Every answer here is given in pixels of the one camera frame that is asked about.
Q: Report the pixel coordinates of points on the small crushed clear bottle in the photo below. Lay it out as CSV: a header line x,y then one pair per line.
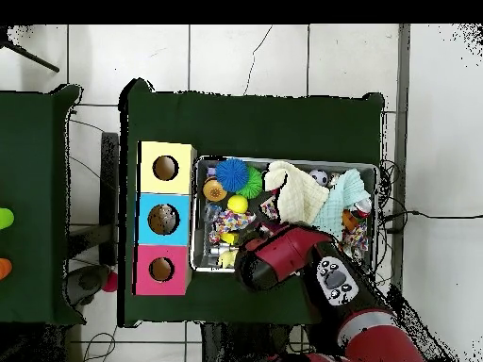
x,y
212,213

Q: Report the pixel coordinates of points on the cream waffle cloth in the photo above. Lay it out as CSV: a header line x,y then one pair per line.
x,y
298,196

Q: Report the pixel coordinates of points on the crushed clear plastic bottle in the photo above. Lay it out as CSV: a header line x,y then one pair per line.
x,y
164,219

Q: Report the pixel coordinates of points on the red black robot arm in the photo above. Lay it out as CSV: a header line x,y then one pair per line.
x,y
286,252

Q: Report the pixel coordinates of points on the wooden box with three holes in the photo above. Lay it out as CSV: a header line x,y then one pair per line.
x,y
181,233

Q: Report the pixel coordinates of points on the clear mesh bin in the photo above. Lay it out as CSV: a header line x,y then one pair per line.
x,y
200,260

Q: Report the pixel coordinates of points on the yellow ball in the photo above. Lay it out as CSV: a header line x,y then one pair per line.
x,y
237,204

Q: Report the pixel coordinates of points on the small green spiky ball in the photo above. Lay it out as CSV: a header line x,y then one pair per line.
x,y
254,184

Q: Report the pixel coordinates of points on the blue spiky ball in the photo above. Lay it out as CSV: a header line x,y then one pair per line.
x,y
232,174

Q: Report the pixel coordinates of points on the toy burger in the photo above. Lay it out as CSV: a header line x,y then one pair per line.
x,y
214,190

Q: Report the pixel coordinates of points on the yellow toy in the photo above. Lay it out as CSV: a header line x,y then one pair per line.
x,y
227,259

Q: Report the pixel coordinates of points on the dark green table cloth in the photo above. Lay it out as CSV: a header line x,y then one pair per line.
x,y
264,128

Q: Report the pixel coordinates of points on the soccer ball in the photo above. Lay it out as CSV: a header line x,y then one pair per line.
x,y
319,177

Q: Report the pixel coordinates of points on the mint waffle cloth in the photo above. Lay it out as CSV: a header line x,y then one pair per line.
x,y
339,200

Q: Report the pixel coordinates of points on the small red ball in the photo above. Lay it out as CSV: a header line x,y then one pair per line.
x,y
110,282

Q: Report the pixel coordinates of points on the green cloth side table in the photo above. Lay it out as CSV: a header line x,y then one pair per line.
x,y
30,188

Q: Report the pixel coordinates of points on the lime green object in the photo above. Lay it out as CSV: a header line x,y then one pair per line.
x,y
4,218

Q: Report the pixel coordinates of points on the orange object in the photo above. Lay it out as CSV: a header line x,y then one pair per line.
x,y
3,268

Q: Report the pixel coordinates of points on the black tripod leg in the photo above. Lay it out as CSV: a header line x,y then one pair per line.
x,y
30,56

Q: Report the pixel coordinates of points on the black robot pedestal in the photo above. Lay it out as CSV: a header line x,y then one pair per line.
x,y
245,345

